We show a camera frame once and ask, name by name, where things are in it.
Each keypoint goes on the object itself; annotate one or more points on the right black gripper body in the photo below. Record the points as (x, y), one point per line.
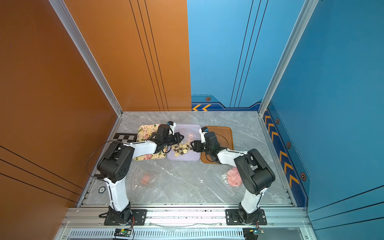
(201, 147)

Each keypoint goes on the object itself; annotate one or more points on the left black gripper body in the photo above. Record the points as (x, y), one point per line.
(173, 139)

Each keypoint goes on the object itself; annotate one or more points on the ziploc bag pink cookies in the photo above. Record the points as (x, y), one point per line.
(231, 181)

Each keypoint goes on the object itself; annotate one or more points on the ziploc bag ring cookies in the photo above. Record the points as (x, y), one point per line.
(143, 179)

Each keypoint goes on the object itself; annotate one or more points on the ziploc bag mixed cookies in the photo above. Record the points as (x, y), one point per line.
(190, 134)

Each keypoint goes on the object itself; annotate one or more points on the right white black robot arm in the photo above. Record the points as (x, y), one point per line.
(255, 173)

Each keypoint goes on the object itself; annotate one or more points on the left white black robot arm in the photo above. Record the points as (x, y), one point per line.
(115, 164)

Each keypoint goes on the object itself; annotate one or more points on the poured mixed cookies pile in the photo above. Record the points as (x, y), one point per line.
(181, 149)

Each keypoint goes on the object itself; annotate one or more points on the lavender plastic tray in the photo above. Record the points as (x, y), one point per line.
(191, 156)

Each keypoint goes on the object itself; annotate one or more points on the brown plastic tray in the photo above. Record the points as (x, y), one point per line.
(225, 139)

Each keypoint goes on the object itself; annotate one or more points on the floral pattern tray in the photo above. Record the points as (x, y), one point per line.
(144, 132)

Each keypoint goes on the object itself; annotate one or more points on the black white checkerboard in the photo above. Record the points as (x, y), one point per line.
(125, 138)

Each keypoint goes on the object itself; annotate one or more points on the round floor grommet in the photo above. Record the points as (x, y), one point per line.
(102, 190)

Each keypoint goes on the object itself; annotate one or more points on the right green circuit board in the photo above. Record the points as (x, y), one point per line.
(252, 233)

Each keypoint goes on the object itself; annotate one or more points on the green circuit board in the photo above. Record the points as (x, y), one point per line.
(123, 234)
(252, 233)

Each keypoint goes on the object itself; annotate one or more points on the left green circuit board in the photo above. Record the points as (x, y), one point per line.
(123, 234)

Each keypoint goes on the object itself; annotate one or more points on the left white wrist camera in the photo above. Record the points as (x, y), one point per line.
(172, 126)

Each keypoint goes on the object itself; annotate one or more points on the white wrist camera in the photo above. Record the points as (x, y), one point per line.
(172, 126)
(203, 131)

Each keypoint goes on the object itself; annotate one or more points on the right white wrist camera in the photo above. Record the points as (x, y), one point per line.
(203, 131)

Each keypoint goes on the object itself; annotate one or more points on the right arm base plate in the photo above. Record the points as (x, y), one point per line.
(237, 216)

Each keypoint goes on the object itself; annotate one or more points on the aluminium front rail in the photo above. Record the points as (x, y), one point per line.
(188, 216)

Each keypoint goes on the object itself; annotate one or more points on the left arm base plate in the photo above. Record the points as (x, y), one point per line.
(126, 218)

